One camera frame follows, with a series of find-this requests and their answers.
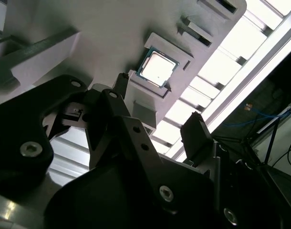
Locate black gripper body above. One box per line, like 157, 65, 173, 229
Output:
43, 154, 219, 229

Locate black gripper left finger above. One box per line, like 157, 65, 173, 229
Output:
0, 73, 179, 212

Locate silver CPU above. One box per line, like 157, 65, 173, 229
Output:
135, 46, 180, 90

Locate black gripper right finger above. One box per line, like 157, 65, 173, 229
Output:
180, 111, 254, 229

